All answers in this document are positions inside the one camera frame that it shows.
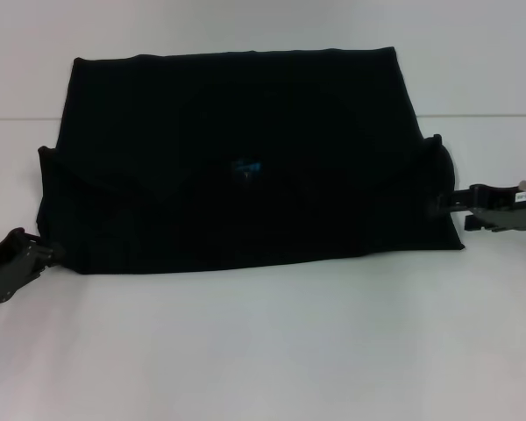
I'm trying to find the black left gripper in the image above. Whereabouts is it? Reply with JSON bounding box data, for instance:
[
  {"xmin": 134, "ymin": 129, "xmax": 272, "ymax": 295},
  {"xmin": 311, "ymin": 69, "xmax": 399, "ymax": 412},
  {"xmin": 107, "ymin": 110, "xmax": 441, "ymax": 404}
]
[{"xmin": 0, "ymin": 226, "xmax": 68, "ymax": 305}]

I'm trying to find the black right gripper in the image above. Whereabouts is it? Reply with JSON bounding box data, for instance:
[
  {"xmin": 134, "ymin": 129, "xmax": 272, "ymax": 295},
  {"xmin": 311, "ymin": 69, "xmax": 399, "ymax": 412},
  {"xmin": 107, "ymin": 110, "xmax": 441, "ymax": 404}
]
[{"xmin": 436, "ymin": 183, "xmax": 526, "ymax": 233}]

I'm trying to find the black shirt with FREE! print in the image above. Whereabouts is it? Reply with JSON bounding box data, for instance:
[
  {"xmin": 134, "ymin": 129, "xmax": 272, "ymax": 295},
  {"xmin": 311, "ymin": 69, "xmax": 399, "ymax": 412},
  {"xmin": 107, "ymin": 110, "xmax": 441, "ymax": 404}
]
[{"xmin": 34, "ymin": 45, "xmax": 467, "ymax": 276}]

